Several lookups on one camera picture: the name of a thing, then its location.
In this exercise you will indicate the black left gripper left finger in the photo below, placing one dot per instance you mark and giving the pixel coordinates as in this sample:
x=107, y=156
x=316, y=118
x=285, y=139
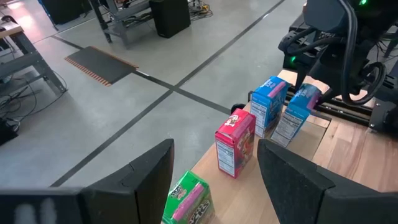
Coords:
x=136, y=193

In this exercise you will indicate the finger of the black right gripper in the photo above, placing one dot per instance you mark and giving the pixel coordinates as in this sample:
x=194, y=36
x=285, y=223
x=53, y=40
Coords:
x=303, y=77
x=328, y=96

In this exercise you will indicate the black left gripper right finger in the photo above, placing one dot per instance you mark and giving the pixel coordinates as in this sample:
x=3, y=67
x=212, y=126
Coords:
x=304, y=199

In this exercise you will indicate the blue Rice Krispies cereal box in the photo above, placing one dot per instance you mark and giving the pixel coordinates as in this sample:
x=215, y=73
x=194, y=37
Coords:
x=267, y=109
x=292, y=121

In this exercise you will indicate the green Apple Jacks cereal box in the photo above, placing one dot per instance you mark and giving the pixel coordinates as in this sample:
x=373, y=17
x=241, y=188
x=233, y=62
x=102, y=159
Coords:
x=186, y=202

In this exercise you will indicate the red Froot Loops cereal box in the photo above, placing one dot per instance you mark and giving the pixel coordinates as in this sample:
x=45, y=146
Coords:
x=236, y=146

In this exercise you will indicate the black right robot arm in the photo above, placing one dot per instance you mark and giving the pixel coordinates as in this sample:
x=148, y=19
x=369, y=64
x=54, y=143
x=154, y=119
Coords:
x=326, y=15

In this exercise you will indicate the black hazard-striped floor mat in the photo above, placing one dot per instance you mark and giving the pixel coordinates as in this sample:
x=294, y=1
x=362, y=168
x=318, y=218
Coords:
x=99, y=65

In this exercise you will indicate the black box cabinet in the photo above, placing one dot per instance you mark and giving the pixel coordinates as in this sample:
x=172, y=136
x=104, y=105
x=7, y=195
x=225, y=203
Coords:
x=169, y=17

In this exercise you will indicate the grey metal workbench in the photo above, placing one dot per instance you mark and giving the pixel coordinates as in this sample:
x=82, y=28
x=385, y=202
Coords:
x=28, y=60

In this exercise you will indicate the grey metal table frame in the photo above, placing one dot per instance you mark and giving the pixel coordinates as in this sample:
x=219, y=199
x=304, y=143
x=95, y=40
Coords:
x=124, y=28

